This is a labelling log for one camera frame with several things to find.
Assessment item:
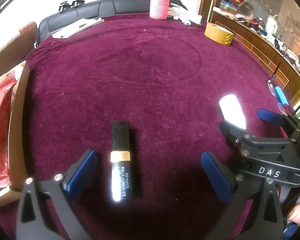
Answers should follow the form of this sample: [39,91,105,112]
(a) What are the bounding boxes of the cardboard box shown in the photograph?
[0,61,30,207]

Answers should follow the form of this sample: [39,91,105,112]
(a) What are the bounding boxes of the black gold lipstick tube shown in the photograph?
[110,121,132,202]

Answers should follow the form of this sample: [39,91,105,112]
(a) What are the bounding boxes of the black leather sofa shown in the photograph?
[36,0,150,44]

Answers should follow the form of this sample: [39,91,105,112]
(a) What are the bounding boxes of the person right hand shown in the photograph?
[286,204,300,226]

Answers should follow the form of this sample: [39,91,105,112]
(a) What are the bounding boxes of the wooden cabinet with clutter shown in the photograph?
[199,0,300,105]

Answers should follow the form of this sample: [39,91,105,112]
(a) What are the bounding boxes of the pink knitted thermos bottle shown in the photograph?
[149,0,170,20]

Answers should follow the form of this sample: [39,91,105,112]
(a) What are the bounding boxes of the blue cylindrical battery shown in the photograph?
[274,86,289,107]

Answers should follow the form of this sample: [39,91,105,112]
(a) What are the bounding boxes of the yellow tape roll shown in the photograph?
[204,22,234,46]

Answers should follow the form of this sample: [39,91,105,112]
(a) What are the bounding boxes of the brown armchair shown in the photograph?
[0,22,37,76]

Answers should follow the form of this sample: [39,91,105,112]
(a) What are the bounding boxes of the white cloth pile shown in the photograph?
[167,6,202,26]

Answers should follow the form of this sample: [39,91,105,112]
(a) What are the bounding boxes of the red plastic packet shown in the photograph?
[0,73,17,188]

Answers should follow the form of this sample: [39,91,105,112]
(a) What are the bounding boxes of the eyeglasses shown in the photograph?
[266,48,293,116]

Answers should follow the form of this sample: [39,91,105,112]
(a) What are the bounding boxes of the notebook with pen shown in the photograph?
[52,18,104,39]

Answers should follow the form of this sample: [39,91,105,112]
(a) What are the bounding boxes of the black binder clips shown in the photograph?
[58,0,85,12]

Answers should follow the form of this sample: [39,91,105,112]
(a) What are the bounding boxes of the black bag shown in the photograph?
[170,0,187,10]

